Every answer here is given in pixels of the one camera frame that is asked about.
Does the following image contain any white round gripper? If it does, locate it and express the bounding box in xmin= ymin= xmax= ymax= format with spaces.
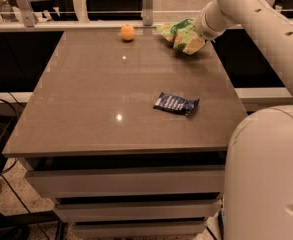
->
xmin=183 ymin=8 xmax=224 ymax=55

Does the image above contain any green rice chip bag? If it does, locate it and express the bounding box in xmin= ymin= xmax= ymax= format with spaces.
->
xmin=157 ymin=18 xmax=197 ymax=52

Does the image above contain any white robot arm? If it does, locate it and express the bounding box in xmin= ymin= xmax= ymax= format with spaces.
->
xmin=195 ymin=0 xmax=293 ymax=240

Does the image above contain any dark blue snack packet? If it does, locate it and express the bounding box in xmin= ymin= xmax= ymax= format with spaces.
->
xmin=153 ymin=92 xmax=200 ymax=116

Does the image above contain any orange fruit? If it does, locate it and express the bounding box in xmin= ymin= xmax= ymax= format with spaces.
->
xmin=120 ymin=25 xmax=135 ymax=41

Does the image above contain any grey drawer cabinet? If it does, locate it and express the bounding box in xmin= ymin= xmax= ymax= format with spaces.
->
xmin=4 ymin=29 xmax=246 ymax=240

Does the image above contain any metal glass railing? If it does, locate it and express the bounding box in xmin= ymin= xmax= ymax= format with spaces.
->
xmin=0 ymin=0 xmax=293 ymax=32

